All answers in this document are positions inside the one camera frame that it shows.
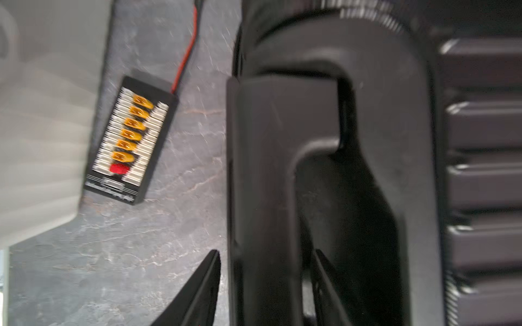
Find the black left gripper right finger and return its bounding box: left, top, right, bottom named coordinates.
left=311, top=249, right=353, bottom=326

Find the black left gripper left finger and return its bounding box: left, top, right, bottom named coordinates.
left=152, top=250, right=221, bottom=326

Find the black hard-shell suitcase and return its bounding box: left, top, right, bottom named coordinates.
left=226, top=1, right=521, bottom=325

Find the black parallel charging board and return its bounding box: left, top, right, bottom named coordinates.
left=84, top=76, right=179, bottom=205

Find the white box with brown lid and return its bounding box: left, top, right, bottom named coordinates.
left=1, top=1, right=113, bottom=248

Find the red black charger cable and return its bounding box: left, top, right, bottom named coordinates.
left=170, top=0, right=205, bottom=95

